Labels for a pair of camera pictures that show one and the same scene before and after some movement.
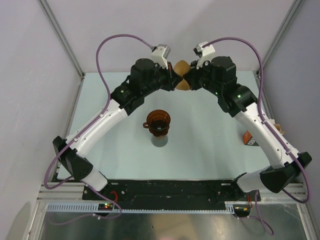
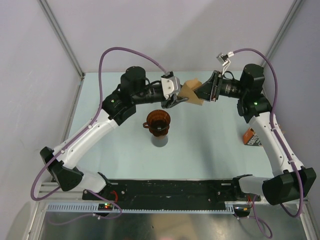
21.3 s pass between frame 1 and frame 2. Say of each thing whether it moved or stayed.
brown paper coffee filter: moved
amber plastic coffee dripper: stayed
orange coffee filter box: stayed
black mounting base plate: stayed
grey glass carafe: stayed
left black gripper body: moved
